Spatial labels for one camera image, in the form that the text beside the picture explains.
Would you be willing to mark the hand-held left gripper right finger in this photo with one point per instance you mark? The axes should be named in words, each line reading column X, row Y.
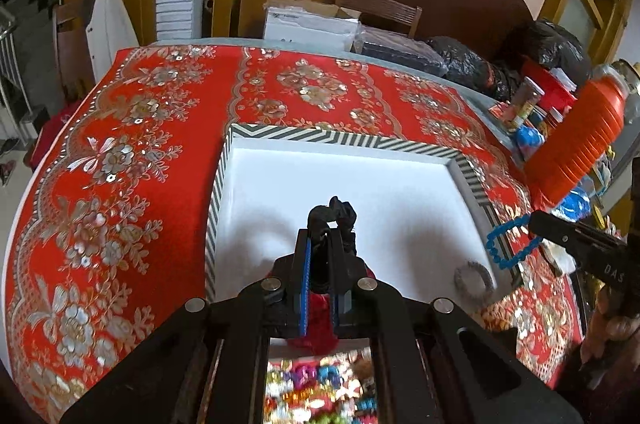
column 336, row 306

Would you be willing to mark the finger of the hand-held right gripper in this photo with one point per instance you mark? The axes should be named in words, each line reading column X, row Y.
column 555, row 226

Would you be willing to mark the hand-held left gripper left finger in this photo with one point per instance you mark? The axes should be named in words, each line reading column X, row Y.
column 302, row 276

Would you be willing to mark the red hair bow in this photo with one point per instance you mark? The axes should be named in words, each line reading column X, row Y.
column 320, row 324

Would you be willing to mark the black scrunchie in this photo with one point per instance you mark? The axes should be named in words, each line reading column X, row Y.
column 340, row 210

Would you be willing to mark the pile of colourful hair accessories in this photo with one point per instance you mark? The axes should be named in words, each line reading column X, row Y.
column 320, row 384

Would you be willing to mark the white tray with striped border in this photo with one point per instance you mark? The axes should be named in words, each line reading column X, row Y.
column 390, row 204

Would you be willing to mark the person's right hand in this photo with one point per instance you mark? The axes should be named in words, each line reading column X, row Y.
column 612, row 329

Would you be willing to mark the blue plastic bag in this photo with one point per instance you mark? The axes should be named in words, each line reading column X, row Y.
column 575, row 204
column 530, row 141

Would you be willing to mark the orange plastic jug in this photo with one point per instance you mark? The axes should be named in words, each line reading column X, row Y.
column 580, row 139

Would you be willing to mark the jar with red label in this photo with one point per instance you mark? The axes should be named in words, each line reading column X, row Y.
column 527, row 96

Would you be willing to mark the red plastic basin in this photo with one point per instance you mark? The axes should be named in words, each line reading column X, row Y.
column 547, row 81

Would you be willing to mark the red floral tablecloth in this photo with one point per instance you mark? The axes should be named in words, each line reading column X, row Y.
column 150, row 204

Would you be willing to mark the black garbage bag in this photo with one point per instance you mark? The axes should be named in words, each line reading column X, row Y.
column 550, row 41
column 470, row 64

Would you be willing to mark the black wrapped package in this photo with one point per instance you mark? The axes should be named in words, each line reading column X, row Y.
column 400, row 51

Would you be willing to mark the white box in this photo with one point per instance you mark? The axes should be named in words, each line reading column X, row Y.
column 310, row 29

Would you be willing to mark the cardboard box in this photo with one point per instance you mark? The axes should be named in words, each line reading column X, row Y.
column 300, row 1

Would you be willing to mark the white board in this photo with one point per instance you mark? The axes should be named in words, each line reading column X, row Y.
column 107, row 29

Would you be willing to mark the dark wooden chair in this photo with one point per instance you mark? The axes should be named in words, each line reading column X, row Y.
column 72, row 54

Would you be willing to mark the metal stair railing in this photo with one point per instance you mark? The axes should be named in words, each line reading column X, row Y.
column 10, row 64

